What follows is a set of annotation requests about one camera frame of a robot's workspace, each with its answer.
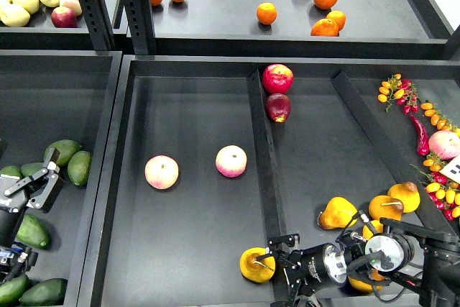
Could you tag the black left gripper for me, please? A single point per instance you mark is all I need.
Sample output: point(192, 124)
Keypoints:
point(38, 192)

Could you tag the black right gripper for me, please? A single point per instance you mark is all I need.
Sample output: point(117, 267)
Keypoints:
point(305, 271)

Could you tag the dark green avocado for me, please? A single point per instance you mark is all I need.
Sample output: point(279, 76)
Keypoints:
point(33, 233)

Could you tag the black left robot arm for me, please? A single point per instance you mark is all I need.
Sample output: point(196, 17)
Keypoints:
point(16, 259)

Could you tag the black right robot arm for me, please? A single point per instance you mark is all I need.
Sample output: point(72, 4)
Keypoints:
point(418, 259)

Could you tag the black left tray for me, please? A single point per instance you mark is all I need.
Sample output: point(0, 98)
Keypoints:
point(50, 95)

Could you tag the black tray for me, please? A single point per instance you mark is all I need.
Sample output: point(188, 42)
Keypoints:
point(50, 95)
point(181, 246)

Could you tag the pink apple centre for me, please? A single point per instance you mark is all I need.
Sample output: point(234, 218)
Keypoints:
point(231, 161)

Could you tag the pink apple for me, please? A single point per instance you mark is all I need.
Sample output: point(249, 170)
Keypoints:
point(444, 144)
point(161, 172)
point(231, 161)

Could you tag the pink apple left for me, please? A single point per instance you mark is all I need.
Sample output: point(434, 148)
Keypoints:
point(161, 172)

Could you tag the black middle tray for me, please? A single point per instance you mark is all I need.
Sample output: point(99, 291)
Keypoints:
point(181, 246)

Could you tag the dark red apple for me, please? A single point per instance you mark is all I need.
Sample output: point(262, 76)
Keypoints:
point(278, 107)

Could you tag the red chili pepper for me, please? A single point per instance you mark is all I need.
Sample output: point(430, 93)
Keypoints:
point(422, 137)

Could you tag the bright red apple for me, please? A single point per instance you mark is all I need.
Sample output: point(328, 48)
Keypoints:
point(277, 78)

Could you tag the red apple on shelf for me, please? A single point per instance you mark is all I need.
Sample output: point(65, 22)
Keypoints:
point(63, 17)

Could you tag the pink apple right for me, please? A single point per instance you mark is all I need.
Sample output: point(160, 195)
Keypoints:
point(444, 144)

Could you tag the cherry tomato bunch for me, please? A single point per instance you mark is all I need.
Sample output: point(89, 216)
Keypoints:
point(400, 91)

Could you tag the black upper shelf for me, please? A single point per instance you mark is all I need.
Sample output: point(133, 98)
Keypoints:
point(374, 29)

